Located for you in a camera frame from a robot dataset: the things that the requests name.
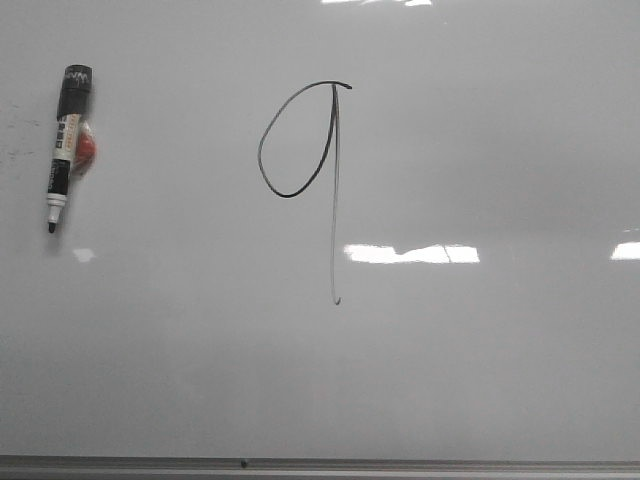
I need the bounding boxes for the black and white whiteboard marker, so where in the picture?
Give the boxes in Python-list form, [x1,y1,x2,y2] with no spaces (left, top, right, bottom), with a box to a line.
[46,64,93,234]

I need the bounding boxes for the white whiteboard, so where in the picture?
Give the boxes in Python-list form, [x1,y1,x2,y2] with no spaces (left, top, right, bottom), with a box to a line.
[1,1,639,479]

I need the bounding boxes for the red round magnet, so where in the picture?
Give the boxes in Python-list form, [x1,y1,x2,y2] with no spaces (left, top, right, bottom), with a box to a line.
[73,131,97,170]

